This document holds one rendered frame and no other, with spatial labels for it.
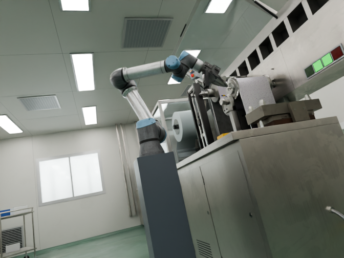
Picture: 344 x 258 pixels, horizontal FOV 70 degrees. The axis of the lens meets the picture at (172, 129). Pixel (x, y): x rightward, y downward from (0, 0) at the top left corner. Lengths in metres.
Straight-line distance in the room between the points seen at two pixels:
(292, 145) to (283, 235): 0.42
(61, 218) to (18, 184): 1.31
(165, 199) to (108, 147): 5.75
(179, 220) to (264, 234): 0.40
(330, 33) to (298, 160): 0.68
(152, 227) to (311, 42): 1.32
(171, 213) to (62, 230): 5.69
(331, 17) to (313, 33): 0.12
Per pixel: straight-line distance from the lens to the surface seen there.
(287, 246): 1.26
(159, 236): 1.31
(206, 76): 1.61
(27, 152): 7.19
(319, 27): 1.65
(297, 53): 1.73
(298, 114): 1.49
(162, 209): 1.30
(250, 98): 1.64
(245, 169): 1.19
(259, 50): 2.01
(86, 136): 7.07
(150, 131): 1.39
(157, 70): 1.51
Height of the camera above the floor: 0.69
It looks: 14 degrees up
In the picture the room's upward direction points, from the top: 12 degrees counter-clockwise
